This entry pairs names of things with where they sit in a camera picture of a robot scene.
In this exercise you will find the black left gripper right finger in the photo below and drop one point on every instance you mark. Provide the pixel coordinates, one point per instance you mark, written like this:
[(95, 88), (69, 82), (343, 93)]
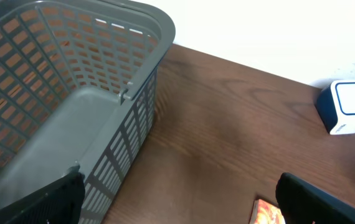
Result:
[(302, 202)]

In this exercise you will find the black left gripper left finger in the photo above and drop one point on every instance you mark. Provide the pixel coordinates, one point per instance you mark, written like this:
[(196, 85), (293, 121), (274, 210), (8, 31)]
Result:
[(35, 198)]

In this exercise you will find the orange tissue packet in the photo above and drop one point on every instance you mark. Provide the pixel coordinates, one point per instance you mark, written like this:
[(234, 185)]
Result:
[(266, 213)]

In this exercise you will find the white barcode scanner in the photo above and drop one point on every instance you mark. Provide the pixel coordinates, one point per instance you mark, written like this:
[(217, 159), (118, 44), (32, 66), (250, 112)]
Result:
[(336, 107)]

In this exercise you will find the grey plastic mesh basket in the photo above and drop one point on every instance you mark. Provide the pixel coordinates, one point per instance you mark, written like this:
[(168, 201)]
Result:
[(77, 88)]

